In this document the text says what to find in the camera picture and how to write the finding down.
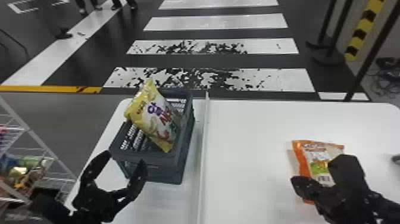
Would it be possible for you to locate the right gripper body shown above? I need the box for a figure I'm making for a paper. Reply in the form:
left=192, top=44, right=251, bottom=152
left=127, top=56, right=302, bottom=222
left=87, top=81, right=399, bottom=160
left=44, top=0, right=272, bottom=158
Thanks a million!
left=315, top=187, right=376, bottom=224

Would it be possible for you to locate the white wire rack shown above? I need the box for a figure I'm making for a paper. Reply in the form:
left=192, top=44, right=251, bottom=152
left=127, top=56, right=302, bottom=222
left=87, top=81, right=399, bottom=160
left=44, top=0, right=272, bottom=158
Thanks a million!
left=0, top=95, right=78, bottom=224

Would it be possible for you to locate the yellow black striped post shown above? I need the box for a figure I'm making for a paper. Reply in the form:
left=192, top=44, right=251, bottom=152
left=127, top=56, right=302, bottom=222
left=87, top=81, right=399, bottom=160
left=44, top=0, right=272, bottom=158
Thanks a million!
left=343, top=0, right=385, bottom=63

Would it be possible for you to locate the orange snack packet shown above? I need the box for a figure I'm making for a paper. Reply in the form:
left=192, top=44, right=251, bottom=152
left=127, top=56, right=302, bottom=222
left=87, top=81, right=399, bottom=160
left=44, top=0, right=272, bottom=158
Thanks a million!
left=292, top=139, right=345, bottom=206

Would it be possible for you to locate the grey crate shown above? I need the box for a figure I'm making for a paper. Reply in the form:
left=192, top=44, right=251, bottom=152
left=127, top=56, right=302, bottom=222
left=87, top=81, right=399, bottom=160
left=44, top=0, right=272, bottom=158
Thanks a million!
left=108, top=87, right=196, bottom=185

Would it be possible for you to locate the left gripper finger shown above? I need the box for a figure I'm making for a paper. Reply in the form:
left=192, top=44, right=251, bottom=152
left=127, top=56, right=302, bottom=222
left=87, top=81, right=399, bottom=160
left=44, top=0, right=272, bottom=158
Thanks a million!
left=80, top=150, right=113, bottom=189
left=124, top=159, right=149, bottom=201

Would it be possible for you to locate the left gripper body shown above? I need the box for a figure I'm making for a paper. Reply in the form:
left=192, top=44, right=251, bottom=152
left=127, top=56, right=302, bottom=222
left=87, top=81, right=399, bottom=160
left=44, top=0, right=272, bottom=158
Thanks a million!
left=72, top=184, right=131, bottom=224

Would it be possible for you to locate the person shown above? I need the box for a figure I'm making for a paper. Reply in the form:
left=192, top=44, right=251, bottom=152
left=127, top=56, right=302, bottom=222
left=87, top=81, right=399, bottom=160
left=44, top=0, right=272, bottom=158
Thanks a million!
left=74, top=0, right=104, bottom=16
left=110, top=0, right=139, bottom=11

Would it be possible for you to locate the yellow snack packet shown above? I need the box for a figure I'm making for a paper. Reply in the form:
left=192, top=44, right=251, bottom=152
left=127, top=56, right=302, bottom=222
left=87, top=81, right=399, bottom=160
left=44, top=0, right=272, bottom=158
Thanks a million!
left=123, top=78, right=182, bottom=154

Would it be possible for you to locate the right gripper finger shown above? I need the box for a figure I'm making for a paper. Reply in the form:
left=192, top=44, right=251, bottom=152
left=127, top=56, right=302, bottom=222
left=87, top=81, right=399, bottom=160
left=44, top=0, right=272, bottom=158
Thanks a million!
left=290, top=175, right=333, bottom=204
left=327, top=154, right=370, bottom=195

